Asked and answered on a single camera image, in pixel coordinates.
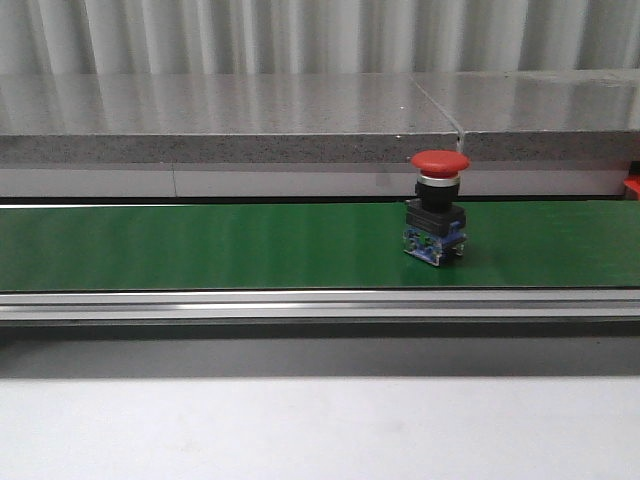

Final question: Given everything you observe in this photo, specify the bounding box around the white pleated curtain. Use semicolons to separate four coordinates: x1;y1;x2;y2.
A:
1;1;639;74

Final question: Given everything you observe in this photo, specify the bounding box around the red plastic object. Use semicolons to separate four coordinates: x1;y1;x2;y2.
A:
623;161;640;200

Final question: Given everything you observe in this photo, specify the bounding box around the aluminium conveyor side rail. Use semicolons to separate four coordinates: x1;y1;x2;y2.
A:
1;287;639;339

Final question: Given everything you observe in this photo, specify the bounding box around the green conveyor belt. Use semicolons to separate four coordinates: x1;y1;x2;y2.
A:
1;201;639;291

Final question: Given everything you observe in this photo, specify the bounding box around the red mushroom push button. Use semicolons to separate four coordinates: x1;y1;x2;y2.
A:
403;150;470;267

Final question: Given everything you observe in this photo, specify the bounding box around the grey stone counter slab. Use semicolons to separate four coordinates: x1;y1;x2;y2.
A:
1;70;639;164

